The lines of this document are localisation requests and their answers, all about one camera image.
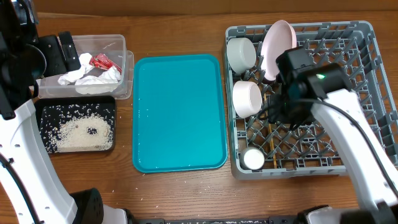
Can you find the black food waste tray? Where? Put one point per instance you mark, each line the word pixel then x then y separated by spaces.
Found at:
pixel 43 102

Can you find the teal serving tray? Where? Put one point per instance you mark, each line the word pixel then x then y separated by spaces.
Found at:
pixel 178 121

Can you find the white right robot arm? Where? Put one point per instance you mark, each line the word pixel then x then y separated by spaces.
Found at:
pixel 325 94

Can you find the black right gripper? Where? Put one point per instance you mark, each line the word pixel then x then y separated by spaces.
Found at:
pixel 277 114

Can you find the white bowl with rice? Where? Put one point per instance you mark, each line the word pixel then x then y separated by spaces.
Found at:
pixel 241 54

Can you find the large white plate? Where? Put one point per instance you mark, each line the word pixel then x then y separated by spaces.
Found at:
pixel 279 38

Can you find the white napkin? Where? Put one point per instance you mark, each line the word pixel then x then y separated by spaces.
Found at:
pixel 106 82
pixel 73 76

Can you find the red snack wrapper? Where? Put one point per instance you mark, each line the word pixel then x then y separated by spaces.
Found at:
pixel 103 62

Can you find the pile of rice grains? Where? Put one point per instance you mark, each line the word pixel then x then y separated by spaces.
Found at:
pixel 82 133

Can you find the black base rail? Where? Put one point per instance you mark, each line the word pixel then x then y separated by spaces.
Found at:
pixel 287 219

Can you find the wooden chopstick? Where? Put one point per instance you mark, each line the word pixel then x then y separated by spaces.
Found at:
pixel 271 143

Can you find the clear plastic waste bin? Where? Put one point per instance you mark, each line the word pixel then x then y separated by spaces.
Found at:
pixel 114 47

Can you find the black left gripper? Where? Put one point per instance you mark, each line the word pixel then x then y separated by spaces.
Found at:
pixel 59 65

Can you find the small white cup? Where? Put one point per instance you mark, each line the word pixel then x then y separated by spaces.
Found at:
pixel 251 158

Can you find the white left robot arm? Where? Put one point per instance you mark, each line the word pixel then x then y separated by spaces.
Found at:
pixel 27 174

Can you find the grey dishwasher rack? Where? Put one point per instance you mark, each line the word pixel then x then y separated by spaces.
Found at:
pixel 308 149

